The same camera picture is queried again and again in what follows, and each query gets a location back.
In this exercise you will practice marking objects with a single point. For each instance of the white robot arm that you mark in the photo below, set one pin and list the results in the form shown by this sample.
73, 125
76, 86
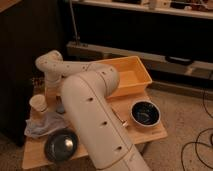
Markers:
84, 89

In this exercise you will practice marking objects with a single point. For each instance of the purple bowl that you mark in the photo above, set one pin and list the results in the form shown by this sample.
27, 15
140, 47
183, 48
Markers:
145, 113

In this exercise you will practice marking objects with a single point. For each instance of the dark metal bowl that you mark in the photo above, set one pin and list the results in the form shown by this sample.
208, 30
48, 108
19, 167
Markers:
61, 145

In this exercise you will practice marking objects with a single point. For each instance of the yellow plastic bin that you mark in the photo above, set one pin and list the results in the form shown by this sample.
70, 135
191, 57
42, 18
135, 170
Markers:
134, 78

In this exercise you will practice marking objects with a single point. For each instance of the metal fork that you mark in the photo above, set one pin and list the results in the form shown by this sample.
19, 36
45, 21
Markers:
124, 123

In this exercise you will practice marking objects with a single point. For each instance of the blue sponge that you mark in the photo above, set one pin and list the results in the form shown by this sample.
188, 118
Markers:
60, 108

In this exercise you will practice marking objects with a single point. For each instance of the white paper cup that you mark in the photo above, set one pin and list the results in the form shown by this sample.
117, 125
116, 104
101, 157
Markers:
38, 102

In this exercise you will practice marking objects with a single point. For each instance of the grey cloth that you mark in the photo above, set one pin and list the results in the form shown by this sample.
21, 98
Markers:
50, 122

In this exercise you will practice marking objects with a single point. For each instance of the grey metal pole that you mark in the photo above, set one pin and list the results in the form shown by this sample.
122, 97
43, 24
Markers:
76, 35

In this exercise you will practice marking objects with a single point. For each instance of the white shelf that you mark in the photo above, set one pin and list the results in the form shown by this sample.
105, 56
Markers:
149, 6

